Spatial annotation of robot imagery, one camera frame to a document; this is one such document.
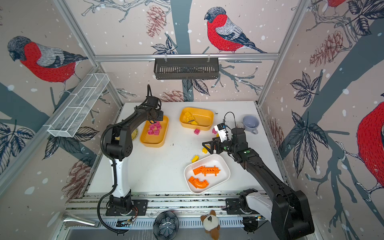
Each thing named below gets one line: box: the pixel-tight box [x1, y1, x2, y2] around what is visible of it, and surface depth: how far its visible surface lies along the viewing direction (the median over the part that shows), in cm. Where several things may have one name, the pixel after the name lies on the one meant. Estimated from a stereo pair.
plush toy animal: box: [200, 209, 221, 240], surface depth 69 cm
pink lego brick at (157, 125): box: [154, 121, 162, 130], surface depth 106 cm
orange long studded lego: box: [193, 165, 221, 177], surface depth 85 cm
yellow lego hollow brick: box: [184, 111, 192, 119], surface depth 113 cm
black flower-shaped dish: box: [153, 211, 180, 240], surface depth 68 cm
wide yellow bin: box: [179, 107, 215, 131], surface depth 112 cm
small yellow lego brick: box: [191, 155, 200, 163], surface depth 90 cm
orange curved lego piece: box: [188, 176, 209, 189], surface depth 81 cm
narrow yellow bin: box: [140, 115, 169, 148], surface depth 103 cm
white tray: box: [183, 154, 231, 195], surface depth 86 cm
